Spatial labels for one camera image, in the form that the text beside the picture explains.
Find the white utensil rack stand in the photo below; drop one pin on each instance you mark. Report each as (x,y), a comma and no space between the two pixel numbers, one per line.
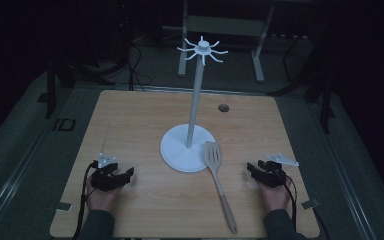
(188,150)

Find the person's left hand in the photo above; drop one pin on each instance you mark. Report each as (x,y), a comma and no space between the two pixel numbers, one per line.
(100,198)

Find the wooden slotted spatula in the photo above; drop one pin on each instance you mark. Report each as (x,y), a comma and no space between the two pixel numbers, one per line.
(215,166)

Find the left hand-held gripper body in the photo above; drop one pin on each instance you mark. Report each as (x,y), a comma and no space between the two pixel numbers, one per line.
(105,180)

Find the black metal stand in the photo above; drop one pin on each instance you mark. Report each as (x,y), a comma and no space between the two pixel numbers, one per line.
(50,90)
(325,106)

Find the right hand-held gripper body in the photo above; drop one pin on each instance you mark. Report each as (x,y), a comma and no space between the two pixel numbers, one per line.
(273,176)

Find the black floor bracket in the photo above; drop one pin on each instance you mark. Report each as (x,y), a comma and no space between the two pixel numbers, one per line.
(65,124)

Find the grey tape piece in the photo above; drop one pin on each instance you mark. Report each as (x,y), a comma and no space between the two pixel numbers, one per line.
(310,204)

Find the grey metal frame table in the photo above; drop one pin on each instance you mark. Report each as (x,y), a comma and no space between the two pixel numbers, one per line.
(226,25)

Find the person's right hand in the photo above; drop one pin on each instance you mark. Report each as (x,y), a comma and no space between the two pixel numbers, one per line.
(275,198)

